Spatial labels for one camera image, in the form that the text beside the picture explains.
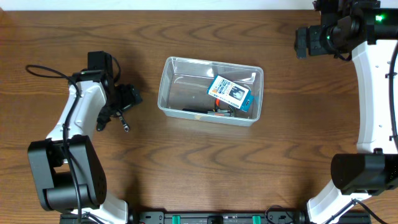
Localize silver ring wrench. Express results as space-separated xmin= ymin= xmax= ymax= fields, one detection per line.
xmin=116 ymin=110 xmax=130 ymax=132

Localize red handled pliers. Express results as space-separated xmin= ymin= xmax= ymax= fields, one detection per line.
xmin=215 ymin=99 xmax=220 ymax=108

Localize blue white cardboard box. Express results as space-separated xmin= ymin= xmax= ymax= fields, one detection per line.
xmin=207 ymin=75 xmax=254 ymax=112

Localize black handled hammer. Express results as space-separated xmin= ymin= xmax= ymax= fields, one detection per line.
xmin=183 ymin=108 xmax=235 ymax=117

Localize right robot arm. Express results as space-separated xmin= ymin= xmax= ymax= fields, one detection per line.
xmin=294 ymin=1 xmax=397 ymax=223

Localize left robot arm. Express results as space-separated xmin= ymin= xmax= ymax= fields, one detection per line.
xmin=27 ymin=51 xmax=142 ymax=223

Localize clear plastic container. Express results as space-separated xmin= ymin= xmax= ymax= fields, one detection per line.
xmin=157 ymin=57 xmax=264 ymax=126

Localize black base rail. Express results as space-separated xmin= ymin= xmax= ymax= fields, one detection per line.
xmin=59 ymin=210 xmax=371 ymax=224

